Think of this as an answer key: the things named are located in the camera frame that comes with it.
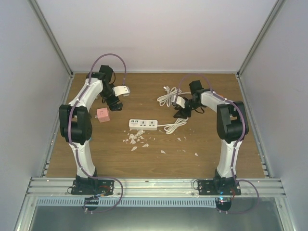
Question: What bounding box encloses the pink cube socket adapter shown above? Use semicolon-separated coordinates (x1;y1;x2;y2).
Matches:
95;107;110;123

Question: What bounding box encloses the white pink power strip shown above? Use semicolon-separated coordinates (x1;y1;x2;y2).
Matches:
128;119;158;130

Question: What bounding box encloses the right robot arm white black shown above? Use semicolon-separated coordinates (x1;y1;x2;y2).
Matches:
171;80;249;195

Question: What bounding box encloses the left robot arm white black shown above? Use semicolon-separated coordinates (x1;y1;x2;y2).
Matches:
59;65;123;194

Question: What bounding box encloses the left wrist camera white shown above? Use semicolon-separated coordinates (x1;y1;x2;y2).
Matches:
113;85;130;97

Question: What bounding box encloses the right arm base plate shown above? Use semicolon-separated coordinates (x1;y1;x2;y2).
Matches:
197;180;242;196

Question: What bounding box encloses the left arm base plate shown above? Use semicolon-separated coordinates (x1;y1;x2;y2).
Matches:
67;178;114;197

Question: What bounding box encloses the grey slotted cable duct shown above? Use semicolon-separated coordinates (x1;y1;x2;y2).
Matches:
37;197;216;208

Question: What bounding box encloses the aluminium front rail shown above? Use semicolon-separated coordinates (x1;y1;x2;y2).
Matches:
26;178;286;198

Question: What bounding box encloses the left aluminium frame post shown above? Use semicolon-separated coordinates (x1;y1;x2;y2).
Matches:
28;0;74;78

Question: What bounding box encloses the aluminium frame post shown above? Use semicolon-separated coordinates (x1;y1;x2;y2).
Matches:
28;0;74;78
236;0;285;78

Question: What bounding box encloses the right aluminium frame post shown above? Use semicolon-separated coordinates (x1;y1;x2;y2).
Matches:
236;0;285;78

